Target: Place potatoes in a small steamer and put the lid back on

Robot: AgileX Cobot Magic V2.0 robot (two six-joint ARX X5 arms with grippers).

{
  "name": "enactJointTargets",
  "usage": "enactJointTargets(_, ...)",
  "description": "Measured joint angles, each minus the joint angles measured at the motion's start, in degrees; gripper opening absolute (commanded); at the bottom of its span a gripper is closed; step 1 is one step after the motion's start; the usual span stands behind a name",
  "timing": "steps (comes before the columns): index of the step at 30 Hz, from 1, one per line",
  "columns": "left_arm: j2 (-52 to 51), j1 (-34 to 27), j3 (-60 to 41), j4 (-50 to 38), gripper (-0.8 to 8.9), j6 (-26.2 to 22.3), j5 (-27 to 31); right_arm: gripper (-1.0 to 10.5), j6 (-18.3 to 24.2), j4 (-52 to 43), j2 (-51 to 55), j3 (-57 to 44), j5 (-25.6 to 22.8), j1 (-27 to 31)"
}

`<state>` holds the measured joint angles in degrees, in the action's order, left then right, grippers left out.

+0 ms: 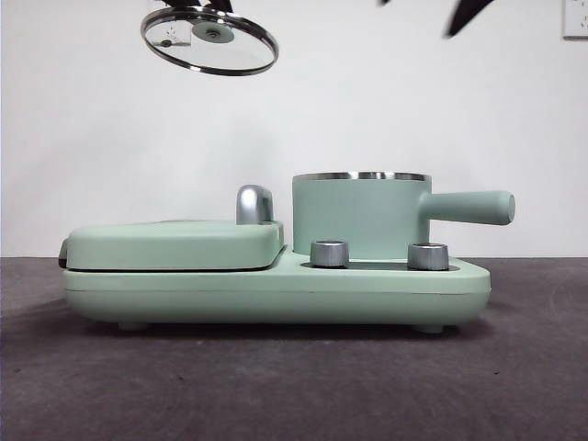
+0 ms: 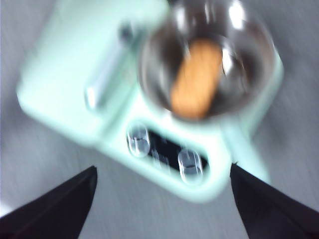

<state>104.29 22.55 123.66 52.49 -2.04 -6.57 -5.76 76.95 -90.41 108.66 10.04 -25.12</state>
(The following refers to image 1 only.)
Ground mint green breakfast machine base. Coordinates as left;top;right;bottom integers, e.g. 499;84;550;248
62;243;492;334

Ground white wall socket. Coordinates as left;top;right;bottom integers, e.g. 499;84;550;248
561;0;588;40
147;0;192;47

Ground silver control knob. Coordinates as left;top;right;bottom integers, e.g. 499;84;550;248
407;242;449;271
310;239;352;268

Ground silver griddle cover handle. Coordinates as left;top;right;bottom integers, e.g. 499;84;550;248
235;184;276;226

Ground mint green pot with handle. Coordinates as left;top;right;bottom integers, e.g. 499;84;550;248
291;170;515;261

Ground glass lid with green knob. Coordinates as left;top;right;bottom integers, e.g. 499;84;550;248
140;2;280;78

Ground mint green griddle cover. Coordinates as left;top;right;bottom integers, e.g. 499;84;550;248
58;220;286;273

